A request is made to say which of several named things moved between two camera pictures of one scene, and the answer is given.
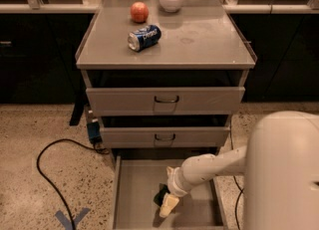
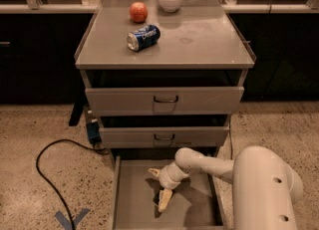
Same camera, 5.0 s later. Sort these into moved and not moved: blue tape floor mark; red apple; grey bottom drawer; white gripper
Moved: white gripper
Not moved: grey bottom drawer; blue tape floor mark; red apple
